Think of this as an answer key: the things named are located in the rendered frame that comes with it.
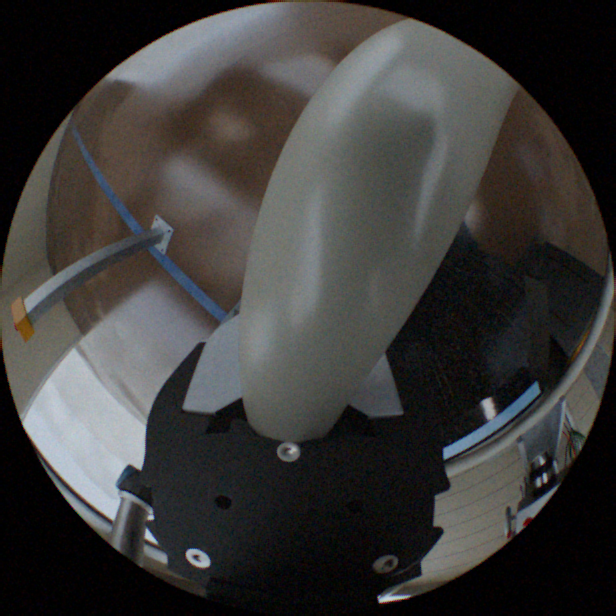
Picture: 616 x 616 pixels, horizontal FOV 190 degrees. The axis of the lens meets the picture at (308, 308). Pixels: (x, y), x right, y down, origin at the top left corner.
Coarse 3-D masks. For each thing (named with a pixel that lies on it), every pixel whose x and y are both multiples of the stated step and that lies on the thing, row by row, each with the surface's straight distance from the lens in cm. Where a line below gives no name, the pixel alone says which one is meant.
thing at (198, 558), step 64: (192, 448) 6; (256, 448) 6; (320, 448) 6; (384, 448) 6; (192, 512) 6; (256, 512) 5; (320, 512) 5; (384, 512) 5; (192, 576) 7; (256, 576) 6; (320, 576) 5; (384, 576) 6
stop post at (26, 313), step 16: (160, 224) 139; (128, 240) 123; (144, 240) 126; (160, 240) 139; (96, 256) 112; (112, 256) 114; (128, 256) 124; (64, 272) 107; (80, 272) 105; (96, 272) 112; (48, 288) 103; (64, 288) 104; (16, 304) 105; (32, 304) 102; (48, 304) 104; (16, 320) 100; (32, 320) 104
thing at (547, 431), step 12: (564, 396) 46; (552, 408) 54; (564, 408) 49; (540, 420) 53; (552, 420) 60; (528, 432) 53; (540, 432) 60; (552, 432) 69; (528, 444) 61; (540, 444) 69; (552, 444) 77; (528, 456) 71; (552, 456) 85; (528, 480) 87
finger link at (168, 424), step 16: (192, 352) 9; (176, 368) 9; (192, 368) 9; (176, 384) 8; (160, 400) 8; (176, 400) 8; (160, 416) 8; (176, 416) 7; (192, 416) 7; (208, 416) 7; (160, 432) 7; (176, 432) 7; (192, 432) 7; (208, 432) 7; (224, 432) 8; (160, 448) 7; (144, 464) 7; (144, 480) 7
